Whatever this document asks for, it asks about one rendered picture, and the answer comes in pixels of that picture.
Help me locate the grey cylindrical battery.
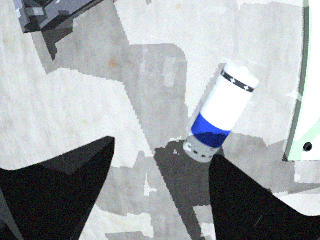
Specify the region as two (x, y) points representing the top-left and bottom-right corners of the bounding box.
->
(183, 63), (259, 163)

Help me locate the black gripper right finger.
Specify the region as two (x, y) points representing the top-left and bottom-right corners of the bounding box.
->
(208, 153), (320, 240)

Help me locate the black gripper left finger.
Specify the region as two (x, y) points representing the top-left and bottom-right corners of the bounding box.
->
(0, 136), (116, 240)

